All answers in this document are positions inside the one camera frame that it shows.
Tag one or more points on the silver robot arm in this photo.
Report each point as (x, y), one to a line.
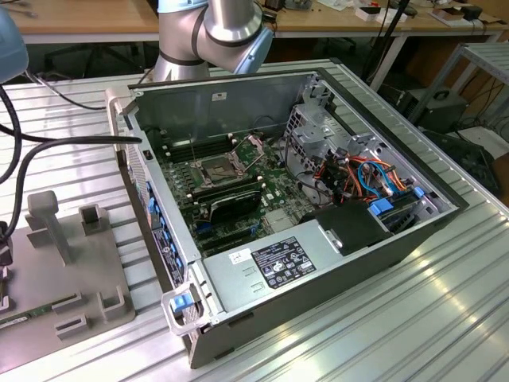
(222, 20)

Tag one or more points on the black RAM slot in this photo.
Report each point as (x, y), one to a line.
(238, 183)
(238, 191)
(207, 140)
(207, 146)

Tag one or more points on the black expansion card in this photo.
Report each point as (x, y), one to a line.
(238, 203)

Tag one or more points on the green motherboard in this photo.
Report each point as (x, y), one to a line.
(278, 187)

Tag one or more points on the silver chipset heatsink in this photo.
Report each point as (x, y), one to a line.
(278, 219)

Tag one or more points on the silver metal drive cage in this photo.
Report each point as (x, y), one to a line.
(314, 135)

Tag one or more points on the silver power supply unit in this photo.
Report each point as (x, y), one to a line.
(238, 282)

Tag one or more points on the black plastic shroud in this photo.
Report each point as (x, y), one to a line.
(350, 227)

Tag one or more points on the hard disk in blue carrier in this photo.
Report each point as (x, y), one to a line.
(381, 209)

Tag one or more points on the open grey PC case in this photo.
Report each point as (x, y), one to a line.
(318, 314)

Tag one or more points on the wooden desk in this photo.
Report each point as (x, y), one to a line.
(338, 22)
(79, 20)

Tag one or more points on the white box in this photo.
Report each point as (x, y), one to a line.
(370, 15)

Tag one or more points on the black flat panel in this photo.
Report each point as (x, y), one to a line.
(469, 159)

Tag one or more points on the black pole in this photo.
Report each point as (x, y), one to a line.
(393, 22)

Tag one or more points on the grey parts rack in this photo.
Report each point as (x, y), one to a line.
(40, 278)

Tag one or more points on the brown cardboard box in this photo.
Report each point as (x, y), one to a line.
(445, 16)

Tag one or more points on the green RAM stick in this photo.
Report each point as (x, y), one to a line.
(16, 320)

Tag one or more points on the small black device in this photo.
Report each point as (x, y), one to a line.
(473, 12)

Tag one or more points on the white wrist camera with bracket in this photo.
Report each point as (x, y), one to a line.
(5, 250)

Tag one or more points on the grey metal frame table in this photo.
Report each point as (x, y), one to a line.
(489, 55)

